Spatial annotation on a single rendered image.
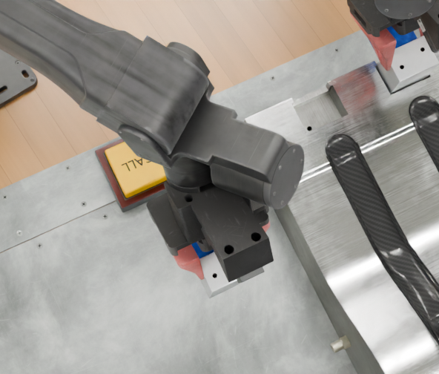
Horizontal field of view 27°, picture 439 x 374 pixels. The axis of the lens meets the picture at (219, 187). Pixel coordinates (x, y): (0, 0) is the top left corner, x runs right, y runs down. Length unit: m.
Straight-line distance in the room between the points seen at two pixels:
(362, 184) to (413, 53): 0.15
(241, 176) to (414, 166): 0.35
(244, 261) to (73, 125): 0.43
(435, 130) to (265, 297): 0.27
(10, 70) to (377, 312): 0.53
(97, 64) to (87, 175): 0.42
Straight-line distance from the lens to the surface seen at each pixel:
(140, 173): 1.09
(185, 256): 0.87
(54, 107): 1.16
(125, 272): 1.10
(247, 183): 0.76
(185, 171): 0.80
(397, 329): 0.99
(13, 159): 1.15
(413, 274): 1.04
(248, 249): 0.77
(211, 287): 0.93
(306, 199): 1.04
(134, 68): 0.73
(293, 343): 1.09
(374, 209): 1.05
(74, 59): 0.72
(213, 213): 0.80
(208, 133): 0.76
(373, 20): 0.97
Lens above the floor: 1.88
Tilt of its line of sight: 75 degrees down
